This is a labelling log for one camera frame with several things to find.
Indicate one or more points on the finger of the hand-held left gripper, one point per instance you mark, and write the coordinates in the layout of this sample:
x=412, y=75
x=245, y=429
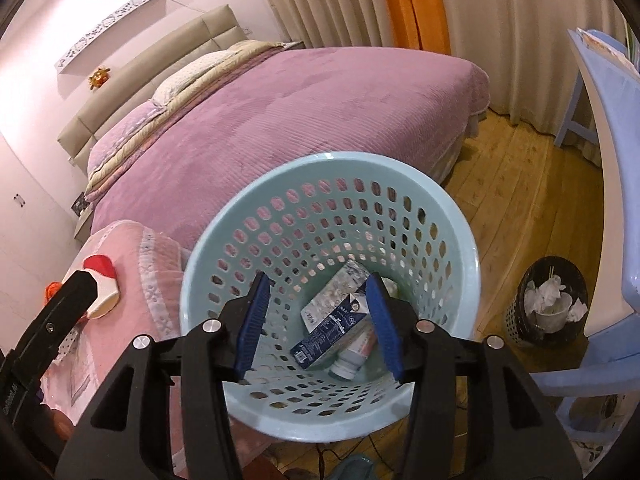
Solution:
x=70, y=302

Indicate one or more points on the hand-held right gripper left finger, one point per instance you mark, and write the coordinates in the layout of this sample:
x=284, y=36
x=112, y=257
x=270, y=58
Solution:
x=252, y=320

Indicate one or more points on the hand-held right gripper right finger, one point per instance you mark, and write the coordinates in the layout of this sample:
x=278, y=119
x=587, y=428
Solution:
x=382, y=320

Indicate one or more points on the red and white packet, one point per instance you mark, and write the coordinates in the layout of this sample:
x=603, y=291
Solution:
x=102, y=285

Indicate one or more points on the blue carton box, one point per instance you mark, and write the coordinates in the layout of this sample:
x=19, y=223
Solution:
x=325, y=340

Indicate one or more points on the light blue perforated plastic basket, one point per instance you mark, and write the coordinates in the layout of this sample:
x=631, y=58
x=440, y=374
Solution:
x=340, y=158

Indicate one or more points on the small orange object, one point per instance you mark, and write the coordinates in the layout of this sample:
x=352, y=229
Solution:
x=52, y=292

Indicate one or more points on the white bottle with pink label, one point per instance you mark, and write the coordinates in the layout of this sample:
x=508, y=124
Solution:
x=357, y=349

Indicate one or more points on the silver blister pill pack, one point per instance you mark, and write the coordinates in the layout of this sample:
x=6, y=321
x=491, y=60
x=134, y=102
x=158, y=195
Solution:
x=335, y=290

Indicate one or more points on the pink quilt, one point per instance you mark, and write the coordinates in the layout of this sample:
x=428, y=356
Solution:
x=140, y=280

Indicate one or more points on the beige nightstand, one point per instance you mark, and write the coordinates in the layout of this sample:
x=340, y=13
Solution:
x=83, y=227

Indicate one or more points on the black perforated wastebasket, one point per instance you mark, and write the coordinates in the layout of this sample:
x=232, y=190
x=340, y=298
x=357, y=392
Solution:
x=520, y=325

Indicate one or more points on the teal plastic object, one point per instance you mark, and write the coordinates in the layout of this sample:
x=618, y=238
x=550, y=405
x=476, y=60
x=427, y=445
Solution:
x=352, y=467

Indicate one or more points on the white crumpled tissues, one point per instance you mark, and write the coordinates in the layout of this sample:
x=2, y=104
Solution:
x=547, y=305

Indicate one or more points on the purple patterned pillow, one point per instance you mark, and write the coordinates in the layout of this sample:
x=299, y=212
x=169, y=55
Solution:
x=125, y=127

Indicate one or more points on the purple bed blanket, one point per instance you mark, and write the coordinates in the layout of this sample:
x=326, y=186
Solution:
x=310, y=105

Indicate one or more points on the orange plush toy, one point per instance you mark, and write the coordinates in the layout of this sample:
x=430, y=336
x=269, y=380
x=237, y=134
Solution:
x=99, y=78

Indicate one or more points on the beige padded headboard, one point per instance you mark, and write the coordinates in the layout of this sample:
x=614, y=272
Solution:
x=150, y=70

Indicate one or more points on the white pillow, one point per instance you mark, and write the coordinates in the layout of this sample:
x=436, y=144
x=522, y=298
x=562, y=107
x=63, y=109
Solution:
x=195, y=75

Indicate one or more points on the blue plastic stool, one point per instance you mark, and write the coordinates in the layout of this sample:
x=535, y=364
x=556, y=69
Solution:
x=575, y=130

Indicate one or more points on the orange curtain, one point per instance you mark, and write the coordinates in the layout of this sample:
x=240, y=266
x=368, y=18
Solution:
x=410, y=5

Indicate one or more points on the beige curtains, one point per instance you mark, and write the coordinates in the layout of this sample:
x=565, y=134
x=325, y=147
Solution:
x=325, y=5

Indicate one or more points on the small dark picture frame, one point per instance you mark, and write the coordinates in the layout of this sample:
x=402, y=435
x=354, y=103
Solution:
x=79, y=204

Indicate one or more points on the white wall shelf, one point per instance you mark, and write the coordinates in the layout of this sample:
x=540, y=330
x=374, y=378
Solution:
x=110, y=22

